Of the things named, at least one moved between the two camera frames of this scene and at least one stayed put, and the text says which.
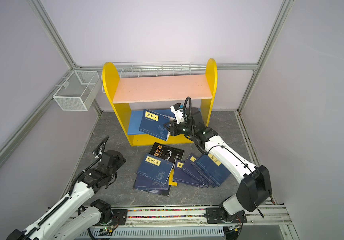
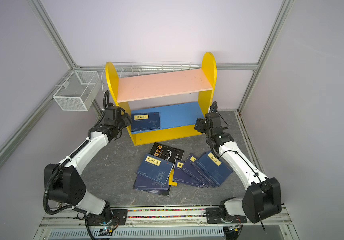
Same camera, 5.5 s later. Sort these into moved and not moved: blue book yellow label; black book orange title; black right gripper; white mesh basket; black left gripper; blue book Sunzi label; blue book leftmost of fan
Moved: black right gripper; black left gripper; blue book yellow label
Not moved: white mesh basket; blue book Sunzi label; blue book leftmost of fan; black book orange title
